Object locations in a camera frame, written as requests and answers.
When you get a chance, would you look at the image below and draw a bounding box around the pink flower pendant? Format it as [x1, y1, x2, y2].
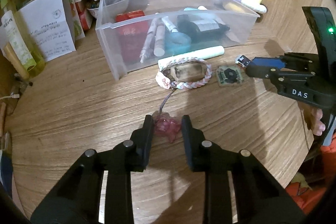
[152, 111, 181, 143]

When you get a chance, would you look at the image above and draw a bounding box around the green flower mahjong tile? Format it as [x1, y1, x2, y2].
[216, 65, 244, 87]

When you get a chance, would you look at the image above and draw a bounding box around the pink braided cord wooden charm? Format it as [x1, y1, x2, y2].
[155, 57, 213, 90]

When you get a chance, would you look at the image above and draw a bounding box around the right hand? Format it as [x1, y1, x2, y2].
[310, 107, 326, 136]

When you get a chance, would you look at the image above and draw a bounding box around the pale green white tube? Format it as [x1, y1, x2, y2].
[158, 46, 225, 70]

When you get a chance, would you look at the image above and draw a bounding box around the large dark labelled bottle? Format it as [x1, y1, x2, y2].
[177, 14, 230, 43]

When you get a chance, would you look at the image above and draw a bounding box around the blue tape roll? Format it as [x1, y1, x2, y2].
[165, 32, 191, 55]

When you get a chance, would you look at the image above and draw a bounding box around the clear plastic storage bin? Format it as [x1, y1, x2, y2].
[96, 0, 258, 80]

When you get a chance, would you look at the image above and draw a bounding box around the red foil packet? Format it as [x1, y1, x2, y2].
[117, 20, 149, 64]

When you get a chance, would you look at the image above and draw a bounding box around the small white ointment tube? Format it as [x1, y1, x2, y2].
[161, 16, 179, 33]

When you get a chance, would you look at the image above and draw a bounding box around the bowl of small trinkets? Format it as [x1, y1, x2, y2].
[87, 0, 129, 18]

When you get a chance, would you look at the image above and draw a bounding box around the white folded paper box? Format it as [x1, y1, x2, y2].
[18, 0, 76, 62]

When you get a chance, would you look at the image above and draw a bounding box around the yellow green oil bottle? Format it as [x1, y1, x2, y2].
[1, 0, 45, 80]

